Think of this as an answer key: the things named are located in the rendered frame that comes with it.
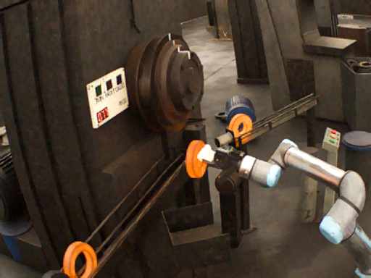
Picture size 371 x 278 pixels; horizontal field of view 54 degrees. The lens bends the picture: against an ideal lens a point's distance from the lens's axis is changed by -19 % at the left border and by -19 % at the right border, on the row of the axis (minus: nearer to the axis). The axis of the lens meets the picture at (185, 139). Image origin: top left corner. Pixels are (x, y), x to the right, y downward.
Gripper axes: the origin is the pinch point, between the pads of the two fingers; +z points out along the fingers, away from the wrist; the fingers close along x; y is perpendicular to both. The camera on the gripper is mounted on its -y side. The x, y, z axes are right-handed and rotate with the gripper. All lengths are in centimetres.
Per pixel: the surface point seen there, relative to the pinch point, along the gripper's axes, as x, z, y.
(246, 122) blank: -71, -4, -10
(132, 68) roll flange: -2.4, 36.5, 28.9
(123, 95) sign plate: 4.9, 35.0, 18.3
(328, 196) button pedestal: -83, -70, -46
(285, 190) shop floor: -124, -37, -76
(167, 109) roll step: -4.6, 17.7, 13.7
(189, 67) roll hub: -19.4, 16.6, 30.0
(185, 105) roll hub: -8.8, 11.8, 16.1
